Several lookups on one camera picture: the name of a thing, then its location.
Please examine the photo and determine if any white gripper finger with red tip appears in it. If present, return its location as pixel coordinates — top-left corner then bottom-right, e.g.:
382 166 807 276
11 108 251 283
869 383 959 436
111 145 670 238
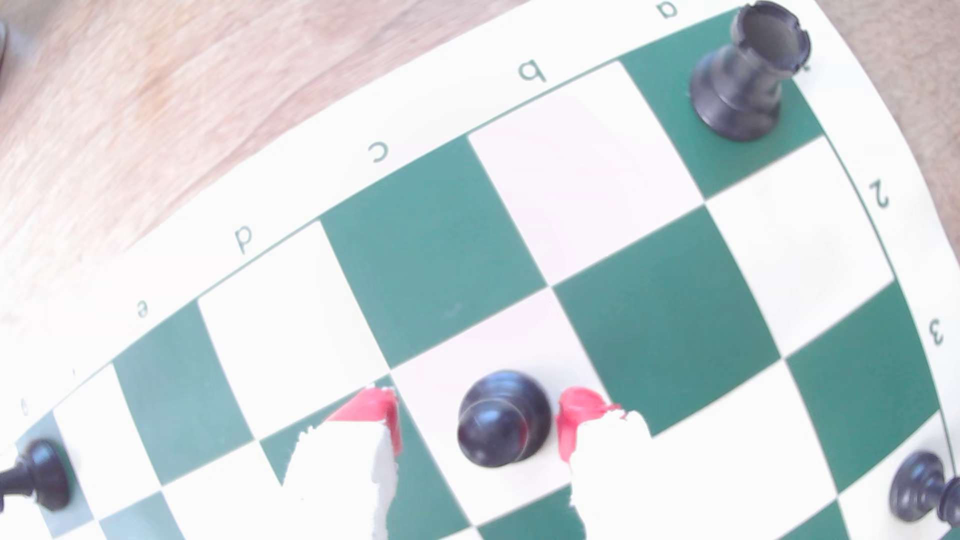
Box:
555 387 732 540
281 386 403 540

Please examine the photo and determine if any black pawn chess piece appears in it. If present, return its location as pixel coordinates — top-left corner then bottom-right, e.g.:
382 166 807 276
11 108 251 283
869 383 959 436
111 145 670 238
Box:
456 369 554 470
888 450 960 526

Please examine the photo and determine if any green white chess mat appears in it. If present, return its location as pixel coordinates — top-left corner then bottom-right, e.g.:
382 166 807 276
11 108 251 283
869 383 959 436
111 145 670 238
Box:
0 0 960 540

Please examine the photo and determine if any black rook chess piece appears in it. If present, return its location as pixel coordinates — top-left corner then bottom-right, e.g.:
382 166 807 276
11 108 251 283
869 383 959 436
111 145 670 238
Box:
688 0 813 144

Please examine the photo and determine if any black king left edge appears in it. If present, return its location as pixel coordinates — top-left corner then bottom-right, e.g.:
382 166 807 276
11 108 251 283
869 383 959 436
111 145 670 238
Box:
0 438 72 513

